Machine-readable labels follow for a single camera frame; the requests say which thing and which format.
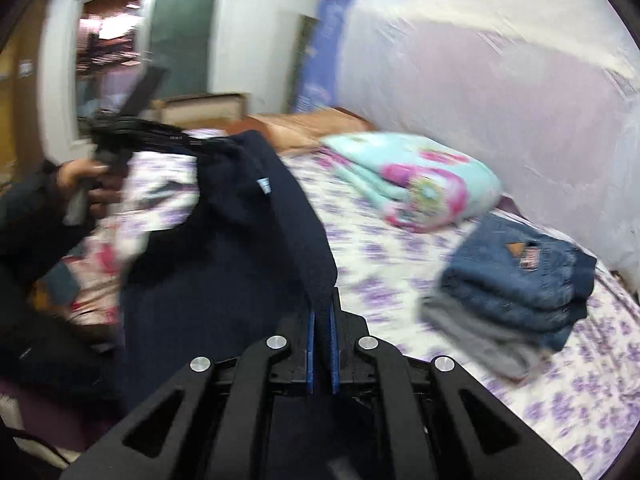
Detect folded grey pants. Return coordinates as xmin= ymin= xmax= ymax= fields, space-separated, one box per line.
xmin=420 ymin=294 xmax=548 ymax=381

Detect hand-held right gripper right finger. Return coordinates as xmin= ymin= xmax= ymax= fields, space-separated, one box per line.
xmin=327 ymin=287 xmax=583 ymax=480

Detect person's left hand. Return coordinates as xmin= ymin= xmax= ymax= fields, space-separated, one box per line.
xmin=55 ymin=157 xmax=126 ymax=218

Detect dark navy pants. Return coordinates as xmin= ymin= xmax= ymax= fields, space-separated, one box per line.
xmin=117 ymin=130 xmax=338 ymax=413

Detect folded blue jeans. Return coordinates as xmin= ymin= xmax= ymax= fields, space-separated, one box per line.
xmin=439 ymin=214 xmax=598 ymax=353

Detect floral purple bed sheet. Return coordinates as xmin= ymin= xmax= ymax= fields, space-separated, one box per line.
xmin=65 ymin=150 xmax=640 ymax=471

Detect folded turquoise floral blanket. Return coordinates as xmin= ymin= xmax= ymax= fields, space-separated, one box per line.
xmin=320 ymin=131 xmax=503 ymax=233

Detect orange pillow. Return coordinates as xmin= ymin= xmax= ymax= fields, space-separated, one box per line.
xmin=247 ymin=107 xmax=376 ymax=153

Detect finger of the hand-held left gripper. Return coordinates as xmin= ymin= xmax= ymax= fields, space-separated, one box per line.
xmin=160 ymin=129 xmax=238 ymax=157

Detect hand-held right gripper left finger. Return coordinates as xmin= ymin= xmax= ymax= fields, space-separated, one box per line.
xmin=60 ymin=307 xmax=318 ymax=480

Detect green door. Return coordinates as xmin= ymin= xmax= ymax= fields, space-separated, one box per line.
xmin=147 ymin=0 xmax=221 ymax=101

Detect blue printed board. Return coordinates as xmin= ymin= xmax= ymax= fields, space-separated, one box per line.
xmin=292 ymin=0 xmax=358 ymax=115

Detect wooden headboard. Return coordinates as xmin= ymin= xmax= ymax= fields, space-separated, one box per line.
xmin=152 ymin=91 xmax=251 ymax=123

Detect person's left forearm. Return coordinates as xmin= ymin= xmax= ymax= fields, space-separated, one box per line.
xmin=0 ymin=160 xmax=98 ymax=361

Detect white pink floral cloth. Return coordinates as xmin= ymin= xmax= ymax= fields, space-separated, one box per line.
xmin=65 ymin=152 xmax=201 ymax=326

